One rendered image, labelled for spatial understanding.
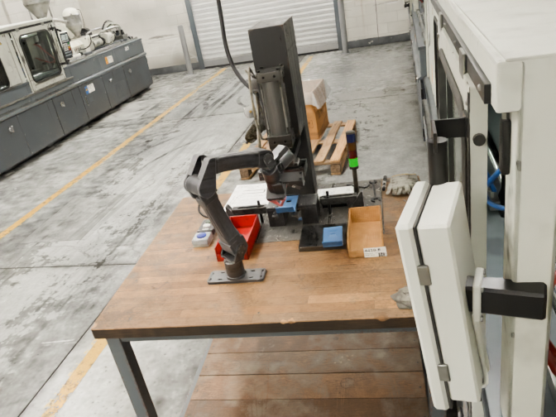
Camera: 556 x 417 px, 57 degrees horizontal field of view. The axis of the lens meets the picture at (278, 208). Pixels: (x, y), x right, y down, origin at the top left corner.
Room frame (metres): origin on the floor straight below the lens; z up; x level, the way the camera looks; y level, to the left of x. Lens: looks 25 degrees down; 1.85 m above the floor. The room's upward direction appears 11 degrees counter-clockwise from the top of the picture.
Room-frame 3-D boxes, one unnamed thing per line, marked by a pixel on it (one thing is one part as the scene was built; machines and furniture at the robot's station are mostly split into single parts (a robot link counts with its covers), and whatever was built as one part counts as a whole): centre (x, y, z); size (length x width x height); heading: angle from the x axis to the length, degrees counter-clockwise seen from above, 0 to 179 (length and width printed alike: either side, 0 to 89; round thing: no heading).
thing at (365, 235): (1.61, -0.30, 0.93); 0.25 x 0.13 x 0.08; 167
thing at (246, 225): (1.75, 0.17, 0.93); 0.25 x 0.12 x 0.06; 167
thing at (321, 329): (1.72, 0.01, 0.45); 1.12 x 0.99 x 0.90; 77
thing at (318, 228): (1.66, -0.15, 0.91); 0.17 x 0.16 x 0.02; 77
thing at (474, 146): (1.20, -0.44, 1.21); 0.86 x 0.10 x 0.79; 164
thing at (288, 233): (1.94, -0.11, 0.88); 0.65 x 0.50 x 0.03; 77
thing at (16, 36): (7.63, 2.83, 1.21); 0.86 x 0.10 x 0.79; 164
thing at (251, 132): (2.17, 0.00, 1.25); 0.19 x 0.07 x 0.19; 77
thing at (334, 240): (1.63, -0.18, 0.93); 0.15 x 0.07 x 0.03; 170
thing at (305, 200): (1.87, -0.06, 0.98); 0.20 x 0.10 x 0.01; 77
